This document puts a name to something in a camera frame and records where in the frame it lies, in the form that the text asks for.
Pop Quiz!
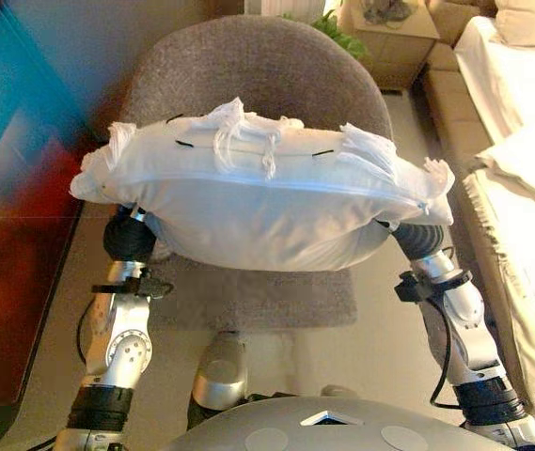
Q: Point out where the robot leg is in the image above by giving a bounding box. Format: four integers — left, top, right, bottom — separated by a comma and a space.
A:
319, 383, 360, 399
186, 330, 250, 417

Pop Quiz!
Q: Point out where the robot left leg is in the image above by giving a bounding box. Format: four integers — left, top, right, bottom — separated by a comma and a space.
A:
186, 330, 250, 417

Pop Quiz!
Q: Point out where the white fringed cushion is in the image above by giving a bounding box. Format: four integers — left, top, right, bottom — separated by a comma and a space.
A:
68, 96, 457, 273

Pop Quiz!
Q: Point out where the cream fringed throw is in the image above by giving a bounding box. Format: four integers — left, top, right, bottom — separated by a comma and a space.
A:
454, 168, 535, 424

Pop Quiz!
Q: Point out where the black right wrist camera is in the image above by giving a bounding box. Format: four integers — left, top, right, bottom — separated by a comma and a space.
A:
393, 271, 431, 303

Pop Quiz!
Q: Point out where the beige wooden nightstand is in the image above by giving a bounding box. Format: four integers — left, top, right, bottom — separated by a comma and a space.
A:
351, 0, 441, 90

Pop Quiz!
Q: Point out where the folded white blanket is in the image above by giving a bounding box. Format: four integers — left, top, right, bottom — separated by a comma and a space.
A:
476, 126, 535, 220

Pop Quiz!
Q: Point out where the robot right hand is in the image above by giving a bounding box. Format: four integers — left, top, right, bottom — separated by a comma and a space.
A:
373, 218, 447, 258

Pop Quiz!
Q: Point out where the gray upholstered tub armchair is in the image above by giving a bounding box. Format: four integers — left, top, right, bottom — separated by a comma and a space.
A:
118, 13, 395, 333

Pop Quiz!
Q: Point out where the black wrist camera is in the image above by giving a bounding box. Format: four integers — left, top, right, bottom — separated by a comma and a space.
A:
90, 275, 175, 300
393, 271, 431, 303

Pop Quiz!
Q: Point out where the green leafy plant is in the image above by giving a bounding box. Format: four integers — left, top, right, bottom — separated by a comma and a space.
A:
311, 8, 371, 60

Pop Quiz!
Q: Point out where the small cream pillow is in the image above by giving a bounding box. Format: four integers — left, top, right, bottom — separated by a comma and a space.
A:
495, 0, 535, 51

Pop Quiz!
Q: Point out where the robot right leg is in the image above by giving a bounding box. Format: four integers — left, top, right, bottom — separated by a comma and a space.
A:
319, 383, 360, 399

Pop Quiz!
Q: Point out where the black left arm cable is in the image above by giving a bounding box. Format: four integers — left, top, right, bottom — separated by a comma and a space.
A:
75, 298, 97, 368

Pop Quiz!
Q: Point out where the gray robot torso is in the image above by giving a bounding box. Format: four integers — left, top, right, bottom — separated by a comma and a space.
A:
163, 397, 531, 451

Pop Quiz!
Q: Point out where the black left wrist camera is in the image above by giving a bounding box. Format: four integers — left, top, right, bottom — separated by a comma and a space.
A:
90, 275, 175, 300

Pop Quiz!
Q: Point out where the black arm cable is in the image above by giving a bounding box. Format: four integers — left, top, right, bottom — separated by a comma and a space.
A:
429, 300, 462, 411
75, 298, 97, 368

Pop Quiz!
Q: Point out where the white duvet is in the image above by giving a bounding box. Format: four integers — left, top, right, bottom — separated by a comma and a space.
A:
453, 16, 535, 147

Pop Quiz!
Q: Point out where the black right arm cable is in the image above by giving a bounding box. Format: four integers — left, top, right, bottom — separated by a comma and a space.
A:
429, 300, 462, 411

